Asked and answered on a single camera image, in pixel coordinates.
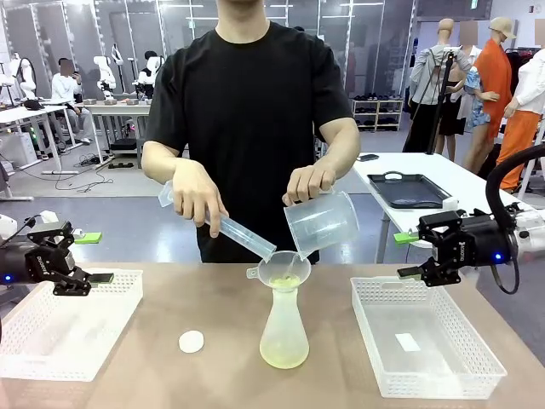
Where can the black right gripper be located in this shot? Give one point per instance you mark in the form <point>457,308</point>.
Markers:
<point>485,243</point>

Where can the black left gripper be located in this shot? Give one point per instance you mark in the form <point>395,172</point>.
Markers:
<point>25,264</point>

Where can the clear plastic measuring jug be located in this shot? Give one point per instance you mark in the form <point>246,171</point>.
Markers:
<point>323,226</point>

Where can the white round flask cap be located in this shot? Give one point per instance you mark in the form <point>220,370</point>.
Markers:
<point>191,341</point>

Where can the translucent white conical flask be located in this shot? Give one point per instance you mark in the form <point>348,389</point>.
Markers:
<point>283,332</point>

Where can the clear graduated cylinder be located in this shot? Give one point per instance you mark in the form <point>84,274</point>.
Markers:
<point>242,236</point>

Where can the person's left forearm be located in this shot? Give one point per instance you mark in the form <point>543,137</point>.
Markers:
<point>340,153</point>

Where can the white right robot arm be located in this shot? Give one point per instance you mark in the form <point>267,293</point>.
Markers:
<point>532,232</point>

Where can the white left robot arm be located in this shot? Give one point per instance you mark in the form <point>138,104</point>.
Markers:
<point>6,226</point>

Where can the person's right forearm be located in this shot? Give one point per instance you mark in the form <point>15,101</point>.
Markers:
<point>159,164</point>

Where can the person's right hand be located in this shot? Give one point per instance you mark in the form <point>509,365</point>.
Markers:
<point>196,191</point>

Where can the person's left hand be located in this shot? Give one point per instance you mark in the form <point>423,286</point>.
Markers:
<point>308,181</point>

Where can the black plastic tray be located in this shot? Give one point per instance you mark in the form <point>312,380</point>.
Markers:
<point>409,191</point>

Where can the white side table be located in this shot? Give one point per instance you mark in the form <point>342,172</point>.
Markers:
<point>447,170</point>

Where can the white perforated basket with label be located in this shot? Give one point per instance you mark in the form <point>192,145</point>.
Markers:
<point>468,341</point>

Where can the white paper label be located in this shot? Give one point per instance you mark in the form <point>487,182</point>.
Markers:
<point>406,342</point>

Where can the black phone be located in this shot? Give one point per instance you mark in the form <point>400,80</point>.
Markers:
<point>368,157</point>

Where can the mannequin in orange trousers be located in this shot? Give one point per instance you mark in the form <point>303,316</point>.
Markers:
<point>521,136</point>

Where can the white office desk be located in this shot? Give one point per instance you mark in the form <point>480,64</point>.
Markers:
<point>25,113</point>

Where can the white desk with trays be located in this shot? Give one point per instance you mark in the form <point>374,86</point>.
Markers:
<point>119,108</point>

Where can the wooden shoe rack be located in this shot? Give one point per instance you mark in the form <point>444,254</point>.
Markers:
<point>378,100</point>

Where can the black tripod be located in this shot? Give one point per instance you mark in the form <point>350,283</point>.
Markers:
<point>443,85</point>

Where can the seated person in white shirt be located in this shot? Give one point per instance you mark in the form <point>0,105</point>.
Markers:
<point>66,89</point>

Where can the mannequin in orange with hat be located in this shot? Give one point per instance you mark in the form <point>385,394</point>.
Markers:
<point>494,81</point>

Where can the mannequin in grey shirt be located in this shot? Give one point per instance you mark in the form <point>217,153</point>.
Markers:
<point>428,72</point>

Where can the translucent plastic funnel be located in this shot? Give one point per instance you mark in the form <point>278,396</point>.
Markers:
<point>264,272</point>

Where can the white humanoid robot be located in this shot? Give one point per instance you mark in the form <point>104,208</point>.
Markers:
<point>104,76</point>
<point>150,74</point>
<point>23,76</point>

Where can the person in black clothes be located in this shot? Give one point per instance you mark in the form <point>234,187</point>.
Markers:
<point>255,106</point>

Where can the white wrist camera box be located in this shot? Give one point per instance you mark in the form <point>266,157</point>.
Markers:
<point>50,216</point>

